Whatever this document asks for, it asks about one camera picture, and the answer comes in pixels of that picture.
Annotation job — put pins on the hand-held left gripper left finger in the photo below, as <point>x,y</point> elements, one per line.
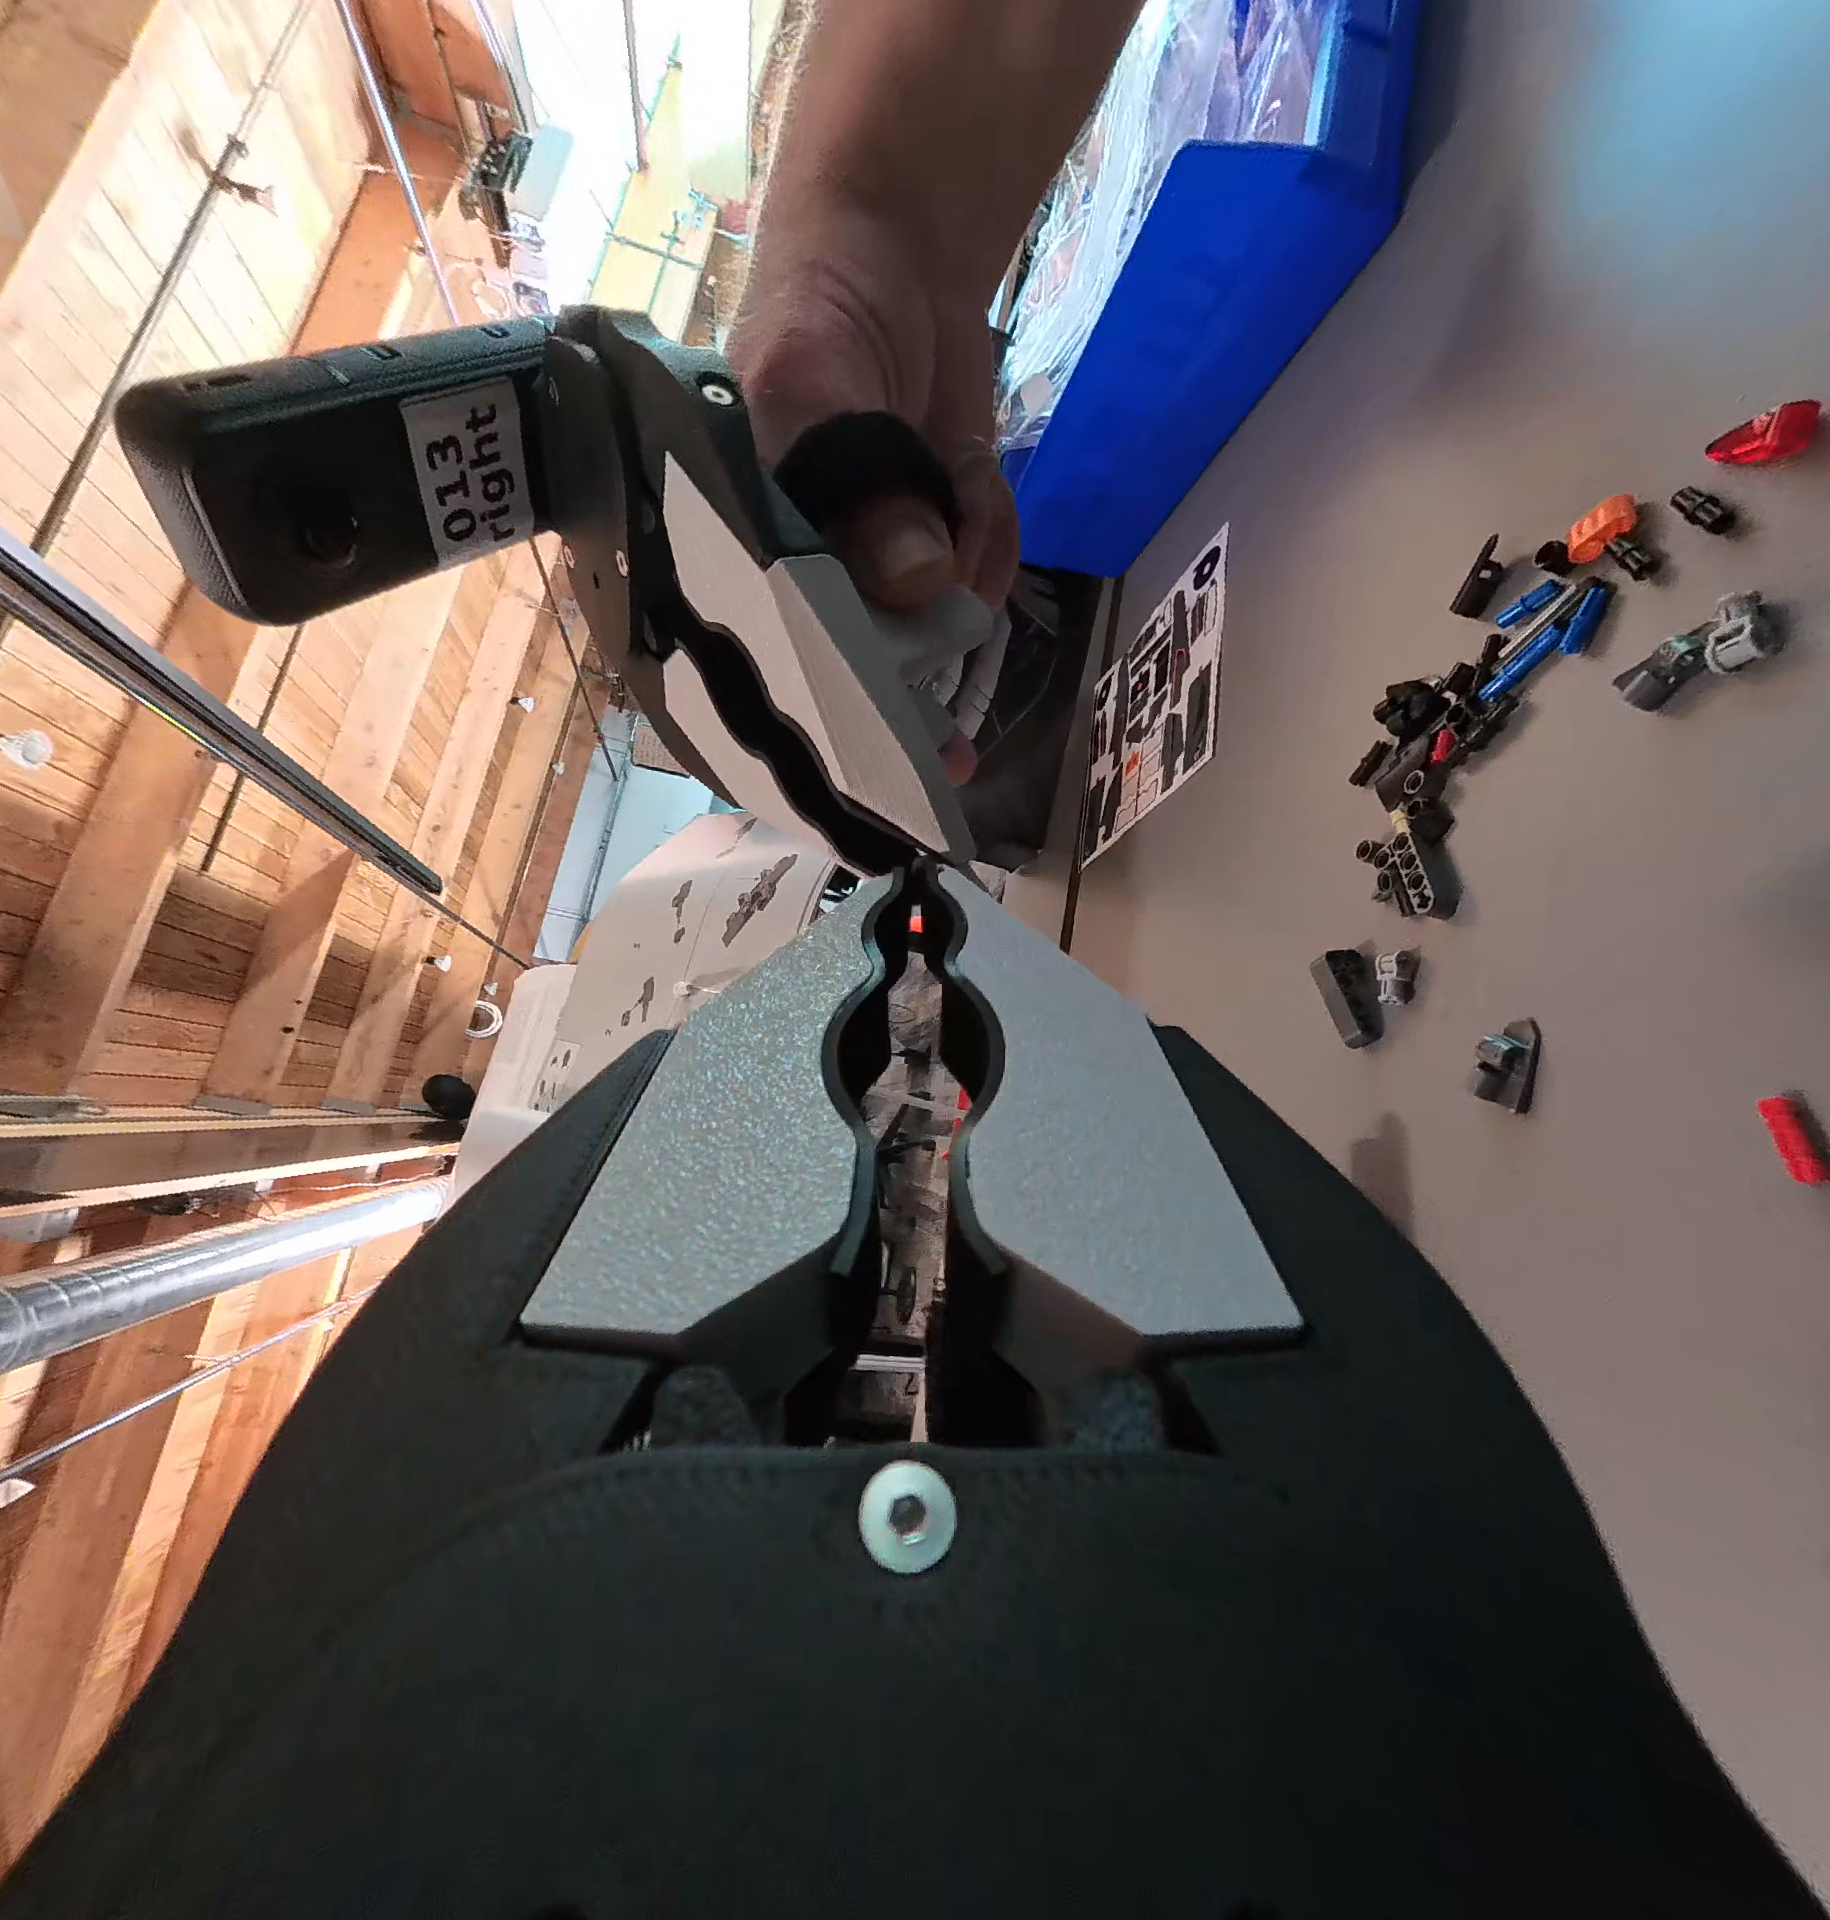
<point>705,1171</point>

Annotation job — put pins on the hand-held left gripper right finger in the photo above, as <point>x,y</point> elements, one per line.
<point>1126,1185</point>

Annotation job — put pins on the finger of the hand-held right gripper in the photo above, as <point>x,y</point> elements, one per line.
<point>736,750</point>
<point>841,676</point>

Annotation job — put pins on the red lego pin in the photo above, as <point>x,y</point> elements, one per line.
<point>1797,1140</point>
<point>911,921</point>

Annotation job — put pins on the dark grey lego wedge piece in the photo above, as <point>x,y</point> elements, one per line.
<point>1508,1066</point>

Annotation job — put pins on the pile of small lego pieces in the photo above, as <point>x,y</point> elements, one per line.
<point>1470,706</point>

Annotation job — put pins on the person's right forearm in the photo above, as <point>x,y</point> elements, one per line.
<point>930,135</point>

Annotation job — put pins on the black lego set box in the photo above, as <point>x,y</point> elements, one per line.
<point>1028,750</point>

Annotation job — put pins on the small light grey lego connector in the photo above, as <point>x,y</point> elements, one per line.
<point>1397,976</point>

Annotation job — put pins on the grey lego joint piece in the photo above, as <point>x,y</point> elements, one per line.
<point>1702,651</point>

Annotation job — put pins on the red translucent lego piece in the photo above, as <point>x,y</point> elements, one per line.
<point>1762,431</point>

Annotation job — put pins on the person's right hand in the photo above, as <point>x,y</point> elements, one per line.
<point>871,346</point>

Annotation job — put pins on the white instruction booklet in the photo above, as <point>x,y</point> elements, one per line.
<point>676,931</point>

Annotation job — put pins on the black metal bar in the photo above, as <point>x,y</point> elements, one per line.
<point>181,691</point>

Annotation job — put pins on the black white sticker sheet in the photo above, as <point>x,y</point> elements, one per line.
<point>1156,706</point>

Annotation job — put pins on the blue plastic bin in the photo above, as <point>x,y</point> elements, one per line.
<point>1231,330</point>

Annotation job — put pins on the clear plastic bags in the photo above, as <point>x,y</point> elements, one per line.
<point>1140,181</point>

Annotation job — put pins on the silver ventilation duct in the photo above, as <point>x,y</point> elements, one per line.
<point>181,1275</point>

